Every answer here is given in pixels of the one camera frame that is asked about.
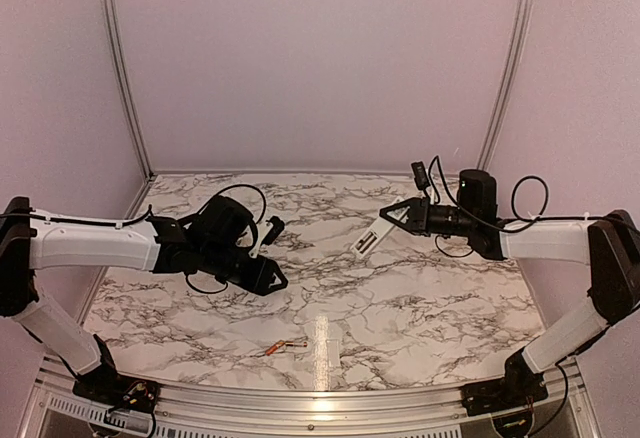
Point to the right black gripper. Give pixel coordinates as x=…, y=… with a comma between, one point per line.
x=418, y=214

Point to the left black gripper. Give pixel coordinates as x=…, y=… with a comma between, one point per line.
x=264, y=274

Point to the white remote control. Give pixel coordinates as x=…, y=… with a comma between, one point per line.
x=372, y=237

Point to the orange AAA battery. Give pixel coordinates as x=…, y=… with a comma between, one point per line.
x=274, y=348

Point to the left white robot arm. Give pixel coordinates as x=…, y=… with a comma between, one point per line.
x=222, y=240

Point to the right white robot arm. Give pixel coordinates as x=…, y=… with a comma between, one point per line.
x=604, y=250

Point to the white battery cover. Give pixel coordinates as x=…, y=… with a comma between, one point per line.
x=333, y=353

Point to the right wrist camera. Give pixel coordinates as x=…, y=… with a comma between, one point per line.
x=421, y=178

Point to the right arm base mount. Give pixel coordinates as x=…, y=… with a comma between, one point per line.
x=496, y=395

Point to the aluminium front rail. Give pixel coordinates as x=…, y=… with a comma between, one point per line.
x=189, y=410

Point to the right aluminium corner post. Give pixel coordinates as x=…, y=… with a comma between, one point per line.
x=515, y=50

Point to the aluminium corner post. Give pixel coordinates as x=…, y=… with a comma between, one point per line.
x=515, y=50
x=109, y=9

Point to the left aluminium corner post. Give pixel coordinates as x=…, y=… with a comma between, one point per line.
x=109, y=9

